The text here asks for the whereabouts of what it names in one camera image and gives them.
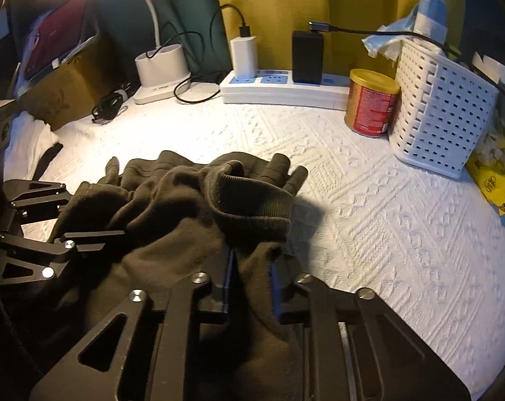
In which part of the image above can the clear jar with white lid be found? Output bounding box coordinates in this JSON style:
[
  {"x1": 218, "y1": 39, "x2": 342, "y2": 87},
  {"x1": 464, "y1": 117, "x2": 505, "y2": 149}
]
[{"x1": 471, "y1": 50, "x2": 505, "y2": 168}]

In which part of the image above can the brown t-shirt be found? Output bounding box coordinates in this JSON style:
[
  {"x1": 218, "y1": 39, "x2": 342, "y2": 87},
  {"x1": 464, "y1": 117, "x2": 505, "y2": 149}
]
[{"x1": 9, "y1": 150, "x2": 310, "y2": 401}]

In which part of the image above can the blue and white bottle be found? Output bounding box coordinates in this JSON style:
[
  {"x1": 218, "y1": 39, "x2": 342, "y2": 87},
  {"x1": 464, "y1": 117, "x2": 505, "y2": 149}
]
[{"x1": 415, "y1": 0, "x2": 450, "y2": 47}]

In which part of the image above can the white cloth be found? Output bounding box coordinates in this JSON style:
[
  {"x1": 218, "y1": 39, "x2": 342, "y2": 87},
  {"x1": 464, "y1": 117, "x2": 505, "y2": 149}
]
[{"x1": 3, "y1": 110, "x2": 61, "y2": 185}]

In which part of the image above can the yellow curtain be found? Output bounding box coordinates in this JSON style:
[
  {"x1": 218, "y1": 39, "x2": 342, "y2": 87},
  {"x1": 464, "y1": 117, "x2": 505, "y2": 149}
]
[{"x1": 210, "y1": 0, "x2": 467, "y2": 89}]

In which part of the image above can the cardboard box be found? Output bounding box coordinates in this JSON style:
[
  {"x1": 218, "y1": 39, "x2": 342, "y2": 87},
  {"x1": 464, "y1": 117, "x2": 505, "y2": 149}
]
[{"x1": 16, "y1": 35, "x2": 124, "y2": 133}]

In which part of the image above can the red and gold tin can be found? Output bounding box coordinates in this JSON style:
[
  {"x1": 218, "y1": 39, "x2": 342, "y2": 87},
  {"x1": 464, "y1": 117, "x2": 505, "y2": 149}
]
[{"x1": 344, "y1": 69, "x2": 402, "y2": 139}]

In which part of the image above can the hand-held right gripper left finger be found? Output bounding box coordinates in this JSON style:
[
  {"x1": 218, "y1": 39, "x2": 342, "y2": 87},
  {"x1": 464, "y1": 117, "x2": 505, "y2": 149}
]
[{"x1": 28, "y1": 248, "x2": 237, "y2": 401}]

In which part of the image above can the crumpled white tissue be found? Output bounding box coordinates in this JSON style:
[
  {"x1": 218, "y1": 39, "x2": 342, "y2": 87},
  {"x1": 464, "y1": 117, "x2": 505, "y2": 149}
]
[{"x1": 360, "y1": 12, "x2": 421, "y2": 60}]

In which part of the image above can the black cable bundle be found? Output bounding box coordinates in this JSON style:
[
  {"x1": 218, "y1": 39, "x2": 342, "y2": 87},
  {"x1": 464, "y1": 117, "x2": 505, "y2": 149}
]
[{"x1": 91, "y1": 87, "x2": 132, "y2": 125}]

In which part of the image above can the white power strip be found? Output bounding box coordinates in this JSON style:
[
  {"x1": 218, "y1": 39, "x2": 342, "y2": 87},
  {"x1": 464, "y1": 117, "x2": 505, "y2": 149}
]
[{"x1": 219, "y1": 69, "x2": 352, "y2": 112}]

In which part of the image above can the black charger adapter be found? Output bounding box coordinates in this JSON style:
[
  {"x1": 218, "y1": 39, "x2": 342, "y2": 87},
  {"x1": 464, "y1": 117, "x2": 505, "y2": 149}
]
[{"x1": 291, "y1": 29, "x2": 324, "y2": 85}]

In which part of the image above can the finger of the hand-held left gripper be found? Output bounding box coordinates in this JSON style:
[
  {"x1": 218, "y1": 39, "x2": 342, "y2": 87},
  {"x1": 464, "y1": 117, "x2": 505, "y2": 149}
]
[
  {"x1": 0, "y1": 229, "x2": 128, "y2": 285},
  {"x1": 3, "y1": 179, "x2": 70, "y2": 220}
]

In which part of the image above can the black charger cable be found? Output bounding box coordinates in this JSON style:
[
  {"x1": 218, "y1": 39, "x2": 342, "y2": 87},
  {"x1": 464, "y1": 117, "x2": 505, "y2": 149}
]
[{"x1": 308, "y1": 20, "x2": 505, "y2": 106}]

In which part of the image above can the black strap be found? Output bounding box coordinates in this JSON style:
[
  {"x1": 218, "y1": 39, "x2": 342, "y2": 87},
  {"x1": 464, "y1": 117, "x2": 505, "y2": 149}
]
[{"x1": 32, "y1": 141, "x2": 65, "y2": 181}]

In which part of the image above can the white perforated plastic basket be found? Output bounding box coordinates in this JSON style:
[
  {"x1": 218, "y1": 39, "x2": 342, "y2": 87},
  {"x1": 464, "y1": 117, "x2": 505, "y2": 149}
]
[{"x1": 388, "y1": 37, "x2": 500, "y2": 180}]

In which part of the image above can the white charger adapter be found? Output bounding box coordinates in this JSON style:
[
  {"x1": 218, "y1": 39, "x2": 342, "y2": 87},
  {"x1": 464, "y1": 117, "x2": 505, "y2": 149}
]
[{"x1": 229, "y1": 35, "x2": 260, "y2": 78}]

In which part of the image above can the yellow snack bag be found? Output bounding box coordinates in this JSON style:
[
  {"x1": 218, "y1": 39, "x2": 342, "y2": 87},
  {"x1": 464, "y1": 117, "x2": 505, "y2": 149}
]
[{"x1": 465, "y1": 149, "x2": 505, "y2": 217}]

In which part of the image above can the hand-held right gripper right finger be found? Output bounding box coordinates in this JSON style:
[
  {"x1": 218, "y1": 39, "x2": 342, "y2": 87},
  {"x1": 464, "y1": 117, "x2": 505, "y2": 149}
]
[{"x1": 268, "y1": 265, "x2": 473, "y2": 401}]

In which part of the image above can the dark teal curtain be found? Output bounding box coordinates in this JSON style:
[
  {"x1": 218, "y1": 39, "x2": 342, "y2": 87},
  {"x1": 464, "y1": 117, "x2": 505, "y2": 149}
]
[{"x1": 89, "y1": 0, "x2": 233, "y2": 85}]

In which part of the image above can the white desk lamp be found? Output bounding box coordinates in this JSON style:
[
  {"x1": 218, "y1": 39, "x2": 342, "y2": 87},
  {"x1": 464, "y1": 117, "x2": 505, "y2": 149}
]
[{"x1": 51, "y1": 0, "x2": 193, "y2": 106}]

